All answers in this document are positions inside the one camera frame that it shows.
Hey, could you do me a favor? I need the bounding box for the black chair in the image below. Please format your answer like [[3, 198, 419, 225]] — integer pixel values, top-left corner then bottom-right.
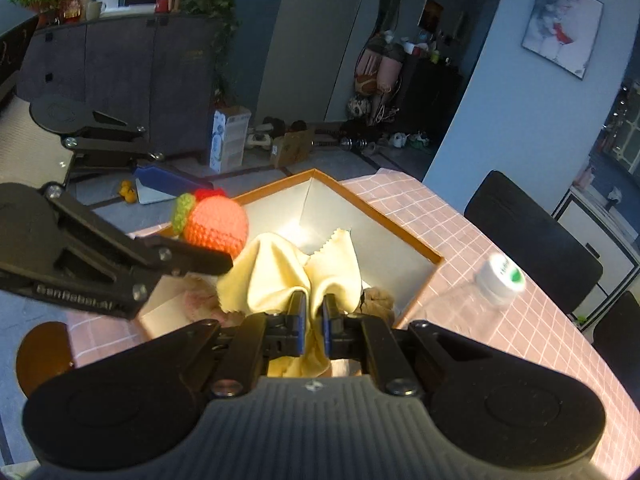
[[464, 170, 603, 314], [593, 292, 640, 404]]

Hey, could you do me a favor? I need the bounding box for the white drawer cabinet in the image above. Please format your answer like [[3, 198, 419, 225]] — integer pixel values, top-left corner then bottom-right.
[[552, 186, 639, 332]]

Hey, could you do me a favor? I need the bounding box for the wine glass wall picture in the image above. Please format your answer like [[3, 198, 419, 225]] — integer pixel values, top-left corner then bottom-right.
[[522, 0, 604, 79]]

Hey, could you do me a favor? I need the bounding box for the black chair right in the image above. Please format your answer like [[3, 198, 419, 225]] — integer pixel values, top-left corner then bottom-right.
[[593, 292, 640, 404]]

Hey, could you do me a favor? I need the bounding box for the dark sideboard cabinet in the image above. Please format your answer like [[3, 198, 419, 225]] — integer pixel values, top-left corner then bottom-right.
[[17, 14, 219, 157]]

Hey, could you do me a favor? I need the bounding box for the plastic water bottle green label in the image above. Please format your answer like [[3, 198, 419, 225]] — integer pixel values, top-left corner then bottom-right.
[[410, 252, 526, 342]]

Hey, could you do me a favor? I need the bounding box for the orange cardboard box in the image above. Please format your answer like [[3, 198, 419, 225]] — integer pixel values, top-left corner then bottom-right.
[[134, 167, 446, 344]]

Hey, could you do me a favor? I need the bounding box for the white carton on floor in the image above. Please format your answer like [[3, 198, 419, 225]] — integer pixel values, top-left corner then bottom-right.
[[209, 105, 252, 174]]

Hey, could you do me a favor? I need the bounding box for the black chair left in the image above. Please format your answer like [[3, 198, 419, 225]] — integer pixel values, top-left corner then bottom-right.
[[464, 170, 603, 314]]

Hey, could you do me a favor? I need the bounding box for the brown cardboard box on floor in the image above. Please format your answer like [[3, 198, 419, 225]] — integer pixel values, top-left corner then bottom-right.
[[270, 130, 314, 169]]

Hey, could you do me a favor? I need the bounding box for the yellow cleaning cloth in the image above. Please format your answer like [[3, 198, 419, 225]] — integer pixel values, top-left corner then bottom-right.
[[216, 229, 362, 378]]

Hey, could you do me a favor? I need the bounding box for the cream pink plush toy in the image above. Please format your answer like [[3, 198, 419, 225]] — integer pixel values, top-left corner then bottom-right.
[[182, 276, 221, 322]]

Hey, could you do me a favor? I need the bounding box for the orange crochet fruit toy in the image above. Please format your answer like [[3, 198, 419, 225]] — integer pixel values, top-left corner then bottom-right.
[[171, 188, 248, 259]]

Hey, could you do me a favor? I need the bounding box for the green potted plant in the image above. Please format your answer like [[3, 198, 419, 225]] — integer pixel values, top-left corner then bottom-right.
[[181, 0, 240, 104]]

